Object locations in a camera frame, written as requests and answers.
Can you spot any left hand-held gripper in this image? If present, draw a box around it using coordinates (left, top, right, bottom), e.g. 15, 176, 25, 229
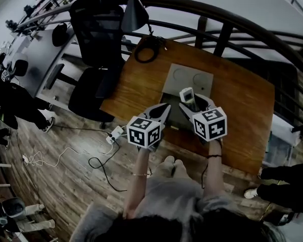
126, 103, 172, 153

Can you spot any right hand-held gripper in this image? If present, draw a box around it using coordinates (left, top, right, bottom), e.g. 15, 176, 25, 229
178, 93, 228, 146

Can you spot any small white device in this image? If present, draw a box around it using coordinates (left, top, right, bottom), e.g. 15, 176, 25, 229
179, 87, 194, 110

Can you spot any grey box with drawer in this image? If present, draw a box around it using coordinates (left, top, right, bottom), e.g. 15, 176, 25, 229
158, 63, 214, 131

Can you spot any person's right forearm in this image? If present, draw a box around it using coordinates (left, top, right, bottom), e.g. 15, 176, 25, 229
203, 139, 226, 199

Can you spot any person's left forearm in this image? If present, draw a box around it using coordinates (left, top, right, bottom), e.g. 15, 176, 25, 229
123, 149, 152, 219

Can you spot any white power strip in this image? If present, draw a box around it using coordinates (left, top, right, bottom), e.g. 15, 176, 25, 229
106, 125, 127, 144

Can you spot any person's beige left shoe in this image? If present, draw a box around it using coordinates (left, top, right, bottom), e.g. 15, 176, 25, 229
153, 155, 176, 178

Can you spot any person's beige shoe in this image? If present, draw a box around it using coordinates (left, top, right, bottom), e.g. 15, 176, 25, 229
153, 155, 176, 178
174, 159, 193, 179

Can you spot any person's beige right shoe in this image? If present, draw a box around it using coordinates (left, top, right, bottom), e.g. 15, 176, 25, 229
174, 159, 193, 179

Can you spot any person's grey shirt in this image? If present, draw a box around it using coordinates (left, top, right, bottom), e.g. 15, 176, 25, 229
69, 174, 243, 242

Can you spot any clear plastic bin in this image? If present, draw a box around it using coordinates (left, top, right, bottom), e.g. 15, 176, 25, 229
263, 121, 301, 166

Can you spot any black mesh office chair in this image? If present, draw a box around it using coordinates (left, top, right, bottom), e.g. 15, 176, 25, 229
68, 0, 126, 130

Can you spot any black desk lamp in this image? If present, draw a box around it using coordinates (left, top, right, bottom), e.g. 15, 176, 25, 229
121, 0, 150, 33

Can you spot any round black bag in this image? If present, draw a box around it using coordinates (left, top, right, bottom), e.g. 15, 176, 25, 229
51, 22, 68, 48

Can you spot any grey office desk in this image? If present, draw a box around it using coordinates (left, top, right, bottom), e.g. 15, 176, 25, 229
9, 26, 77, 98

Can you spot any coiled black cable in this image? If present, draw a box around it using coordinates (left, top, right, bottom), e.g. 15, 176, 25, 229
133, 34, 167, 64

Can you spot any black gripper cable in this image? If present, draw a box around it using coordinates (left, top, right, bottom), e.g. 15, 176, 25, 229
200, 163, 209, 189

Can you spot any long black floor cable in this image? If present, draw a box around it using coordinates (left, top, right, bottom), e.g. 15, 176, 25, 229
52, 124, 128, 193

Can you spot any white charger cable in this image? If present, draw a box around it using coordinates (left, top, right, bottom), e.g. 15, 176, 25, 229
22, 144, 115, 169

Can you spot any white stool frame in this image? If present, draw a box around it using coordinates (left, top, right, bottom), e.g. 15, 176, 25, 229
0, 157, 13, 189

